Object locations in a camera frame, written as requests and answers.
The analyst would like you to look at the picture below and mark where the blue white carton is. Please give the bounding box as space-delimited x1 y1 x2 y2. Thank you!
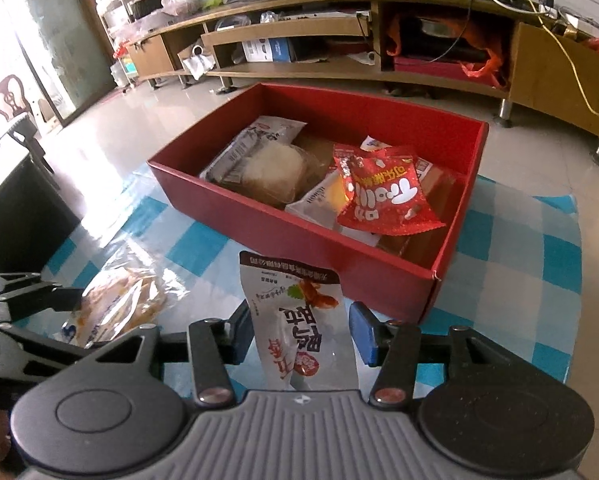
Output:
242 37 296 64

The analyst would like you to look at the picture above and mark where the crumpled clear plastic bag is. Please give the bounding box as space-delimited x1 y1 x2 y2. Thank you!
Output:
161 0 206 17

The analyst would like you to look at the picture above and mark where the dark red wooden chair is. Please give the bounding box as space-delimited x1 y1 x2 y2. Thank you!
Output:
0 74 36 122

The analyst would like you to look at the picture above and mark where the white black-print snack packet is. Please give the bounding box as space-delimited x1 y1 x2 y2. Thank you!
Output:
199 116 308 187

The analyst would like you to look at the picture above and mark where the white plastic bag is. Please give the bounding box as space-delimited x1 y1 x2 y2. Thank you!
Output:
181 45 216 81

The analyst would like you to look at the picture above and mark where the yellow cable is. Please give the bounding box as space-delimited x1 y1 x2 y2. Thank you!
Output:
484 0 599 122

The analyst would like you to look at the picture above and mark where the white storage rack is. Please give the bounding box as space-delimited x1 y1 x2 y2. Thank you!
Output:
99 0 141 92

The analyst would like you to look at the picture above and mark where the white yellow snack packet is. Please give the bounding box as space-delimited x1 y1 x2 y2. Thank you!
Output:
284 175 361 227

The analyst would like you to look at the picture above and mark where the metal pot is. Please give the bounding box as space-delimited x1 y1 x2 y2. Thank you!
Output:
417 17 463 39

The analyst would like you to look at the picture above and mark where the small white blue packet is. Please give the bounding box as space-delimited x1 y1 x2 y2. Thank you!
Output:
361 135 396 154

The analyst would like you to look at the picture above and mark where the red cardboard box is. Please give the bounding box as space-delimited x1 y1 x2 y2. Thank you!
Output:
146 82 490 324

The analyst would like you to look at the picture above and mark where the white red-print snack packet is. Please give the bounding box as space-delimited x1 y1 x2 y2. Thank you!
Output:
239 251 361 392

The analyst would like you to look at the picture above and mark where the round bread clear packet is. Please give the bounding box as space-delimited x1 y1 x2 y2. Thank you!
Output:
239 142 326 207

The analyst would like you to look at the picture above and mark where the black cabinet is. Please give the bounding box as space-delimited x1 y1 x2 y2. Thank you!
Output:
0 152 83 274

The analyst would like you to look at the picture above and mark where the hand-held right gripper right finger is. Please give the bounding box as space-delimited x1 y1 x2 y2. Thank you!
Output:
349 301 525 407

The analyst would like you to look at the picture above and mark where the flat red case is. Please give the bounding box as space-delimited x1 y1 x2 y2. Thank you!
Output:
394 57 505 86

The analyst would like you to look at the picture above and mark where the yellow snack clear bag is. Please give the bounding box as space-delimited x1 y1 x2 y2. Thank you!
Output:
54 255 168 349

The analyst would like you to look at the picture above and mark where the clear brown snack packet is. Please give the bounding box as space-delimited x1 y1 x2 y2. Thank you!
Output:
379 159 468 262

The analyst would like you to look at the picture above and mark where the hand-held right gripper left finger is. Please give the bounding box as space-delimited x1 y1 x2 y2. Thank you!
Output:
92 300 255 407

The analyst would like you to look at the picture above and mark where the orange plastic bag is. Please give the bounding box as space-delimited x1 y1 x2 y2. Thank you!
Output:
384 12 508 87

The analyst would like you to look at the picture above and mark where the blue white checkered cloth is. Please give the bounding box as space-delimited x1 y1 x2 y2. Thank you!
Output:
39 174 583 411

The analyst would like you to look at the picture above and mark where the red white-lettered snack packet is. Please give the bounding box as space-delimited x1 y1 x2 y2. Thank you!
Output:
332 142 448 236

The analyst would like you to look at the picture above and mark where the glass sliding door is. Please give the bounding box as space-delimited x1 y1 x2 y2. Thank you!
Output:
0 0 118 128

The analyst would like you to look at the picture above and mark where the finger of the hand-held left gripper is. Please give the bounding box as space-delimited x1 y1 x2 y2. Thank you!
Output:
0 271 83 326
0 324 109 394

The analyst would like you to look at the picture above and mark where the long wooden tv stand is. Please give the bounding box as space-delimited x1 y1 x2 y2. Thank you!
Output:
126 0 599 162

